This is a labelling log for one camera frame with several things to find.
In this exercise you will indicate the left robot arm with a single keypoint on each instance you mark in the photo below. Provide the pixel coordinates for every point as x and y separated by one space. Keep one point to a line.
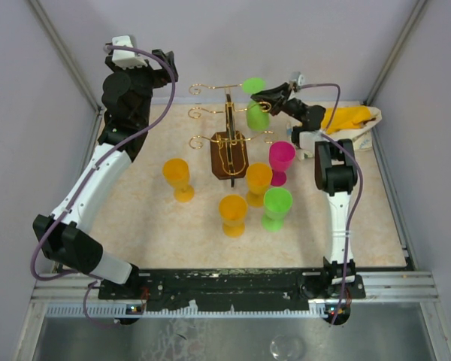
63 236

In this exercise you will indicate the green wine glass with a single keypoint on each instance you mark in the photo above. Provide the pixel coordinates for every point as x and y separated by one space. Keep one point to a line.
277 203
257 119

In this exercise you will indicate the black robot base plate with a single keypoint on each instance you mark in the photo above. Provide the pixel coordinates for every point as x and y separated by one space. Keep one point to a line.
223 289

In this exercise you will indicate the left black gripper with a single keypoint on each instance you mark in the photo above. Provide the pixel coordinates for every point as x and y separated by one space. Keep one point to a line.
167 74

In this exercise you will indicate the green wine glass front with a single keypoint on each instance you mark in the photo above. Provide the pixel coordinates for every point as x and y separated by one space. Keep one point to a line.
277 203

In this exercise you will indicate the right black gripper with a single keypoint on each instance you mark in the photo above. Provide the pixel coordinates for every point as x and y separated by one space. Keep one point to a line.
275 97

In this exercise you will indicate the yellow patterned cloth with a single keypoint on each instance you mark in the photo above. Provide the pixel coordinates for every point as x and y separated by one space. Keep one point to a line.
355 123

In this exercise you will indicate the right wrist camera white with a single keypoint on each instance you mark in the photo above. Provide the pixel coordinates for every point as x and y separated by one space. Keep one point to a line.
297 79

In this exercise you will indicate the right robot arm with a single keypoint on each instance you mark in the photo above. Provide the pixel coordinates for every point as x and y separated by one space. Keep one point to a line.
336 171

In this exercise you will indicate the green wine glass back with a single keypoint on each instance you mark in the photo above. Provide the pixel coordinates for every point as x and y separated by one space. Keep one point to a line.
257 119

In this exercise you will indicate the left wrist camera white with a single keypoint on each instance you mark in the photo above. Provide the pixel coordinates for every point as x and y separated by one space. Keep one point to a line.
123 59

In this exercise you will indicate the orange wine glass front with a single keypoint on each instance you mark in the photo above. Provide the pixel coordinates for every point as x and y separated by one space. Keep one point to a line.
233 211

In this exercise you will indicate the gold wire glass rack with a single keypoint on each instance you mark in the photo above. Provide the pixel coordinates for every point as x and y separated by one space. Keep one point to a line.
228 149

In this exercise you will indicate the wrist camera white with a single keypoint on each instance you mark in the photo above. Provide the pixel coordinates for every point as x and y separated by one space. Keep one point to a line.
123 59
297 79

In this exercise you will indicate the pink wine glass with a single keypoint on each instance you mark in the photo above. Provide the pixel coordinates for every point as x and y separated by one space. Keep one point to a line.
281 156

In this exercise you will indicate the orange wine glass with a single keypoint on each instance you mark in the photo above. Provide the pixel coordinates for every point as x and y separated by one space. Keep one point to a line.
258 177
233 211
176 173

